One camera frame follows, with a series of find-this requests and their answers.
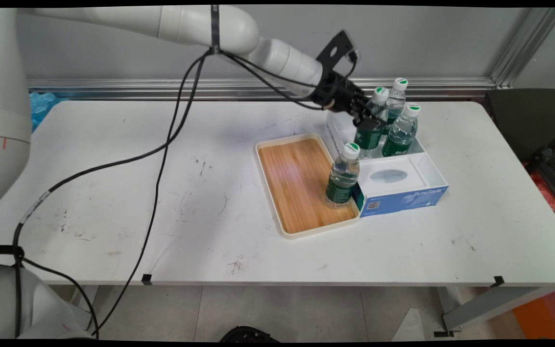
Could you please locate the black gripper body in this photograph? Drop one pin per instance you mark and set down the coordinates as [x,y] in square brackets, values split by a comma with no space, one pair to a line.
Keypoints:
[337,94]

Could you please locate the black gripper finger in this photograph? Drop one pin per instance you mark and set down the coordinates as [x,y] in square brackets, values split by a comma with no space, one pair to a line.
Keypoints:
[376,108]
[368,125]

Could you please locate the green label water bottle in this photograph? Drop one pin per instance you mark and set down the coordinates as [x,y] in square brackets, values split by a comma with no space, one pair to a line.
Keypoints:
[397,101]
[401,135]
[342,178]
[368,142]

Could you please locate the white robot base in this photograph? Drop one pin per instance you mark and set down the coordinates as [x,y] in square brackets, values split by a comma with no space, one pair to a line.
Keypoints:
[32,303]

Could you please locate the white plastic bin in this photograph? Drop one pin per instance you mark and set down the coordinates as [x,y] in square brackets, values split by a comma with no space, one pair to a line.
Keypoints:
[337,130]

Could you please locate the blue and white tissue box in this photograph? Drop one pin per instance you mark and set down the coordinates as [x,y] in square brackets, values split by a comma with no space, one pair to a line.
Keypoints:
[398,193]

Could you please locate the wooden tray with cream rim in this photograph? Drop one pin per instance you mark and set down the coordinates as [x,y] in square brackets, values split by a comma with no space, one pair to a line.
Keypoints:
[297,188]

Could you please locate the red patterned bag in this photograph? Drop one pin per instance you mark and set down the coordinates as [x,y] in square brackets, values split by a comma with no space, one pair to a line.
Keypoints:
[547,195]

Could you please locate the black tape mark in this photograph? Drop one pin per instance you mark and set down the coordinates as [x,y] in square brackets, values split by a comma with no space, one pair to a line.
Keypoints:
[499,281]
[147,279]

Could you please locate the grey table leg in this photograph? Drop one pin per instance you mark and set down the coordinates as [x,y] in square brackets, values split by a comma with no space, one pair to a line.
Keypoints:
[489,306]

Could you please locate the black round object on floor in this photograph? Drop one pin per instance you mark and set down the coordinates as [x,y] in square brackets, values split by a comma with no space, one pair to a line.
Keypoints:
[248,335]

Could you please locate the orange box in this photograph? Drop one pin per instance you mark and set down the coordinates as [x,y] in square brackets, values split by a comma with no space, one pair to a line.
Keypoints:
[547,313]

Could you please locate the blue bubble packaging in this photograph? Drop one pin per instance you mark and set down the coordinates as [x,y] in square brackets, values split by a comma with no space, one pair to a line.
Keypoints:
[41,108]

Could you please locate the horizontal aluminium frame rail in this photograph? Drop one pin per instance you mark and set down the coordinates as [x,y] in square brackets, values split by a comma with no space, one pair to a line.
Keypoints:
[403,86]

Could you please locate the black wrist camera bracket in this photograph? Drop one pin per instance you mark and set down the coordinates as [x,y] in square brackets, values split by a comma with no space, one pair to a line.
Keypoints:
[336,50]

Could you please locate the slanted aluminium frame post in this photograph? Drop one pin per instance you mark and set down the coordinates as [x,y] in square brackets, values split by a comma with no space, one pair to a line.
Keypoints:
[528,46]

